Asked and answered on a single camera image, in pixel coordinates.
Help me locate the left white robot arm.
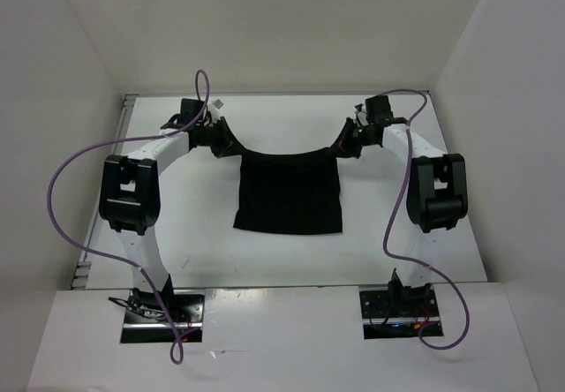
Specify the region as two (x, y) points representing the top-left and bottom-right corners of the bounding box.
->
(99, 115), (246, 321)

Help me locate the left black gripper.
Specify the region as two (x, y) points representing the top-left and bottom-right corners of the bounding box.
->
(196, 117), (247, 158)

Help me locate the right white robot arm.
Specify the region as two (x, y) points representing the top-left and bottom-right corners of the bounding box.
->
(322, 116), (468, 282)

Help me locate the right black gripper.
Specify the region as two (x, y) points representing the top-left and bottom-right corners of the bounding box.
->
(325, 117), (377, 159)

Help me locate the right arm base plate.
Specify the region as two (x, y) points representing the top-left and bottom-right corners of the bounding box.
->
(359, 290), (444, 340)

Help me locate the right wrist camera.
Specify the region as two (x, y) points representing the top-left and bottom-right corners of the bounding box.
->
(365, 95), (394, 125)

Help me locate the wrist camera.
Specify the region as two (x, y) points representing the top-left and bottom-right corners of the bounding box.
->
(177, 98), (204, 125)
(365, 95), (394, 125)

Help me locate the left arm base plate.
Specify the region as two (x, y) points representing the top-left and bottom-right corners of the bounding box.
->
(117, 291), (205, 344)

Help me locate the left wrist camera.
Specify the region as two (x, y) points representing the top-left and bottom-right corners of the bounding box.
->
(177, 98), (204, 125)

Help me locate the black skirt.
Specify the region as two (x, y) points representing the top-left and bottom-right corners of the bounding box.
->
(233, 147), (343, 236)

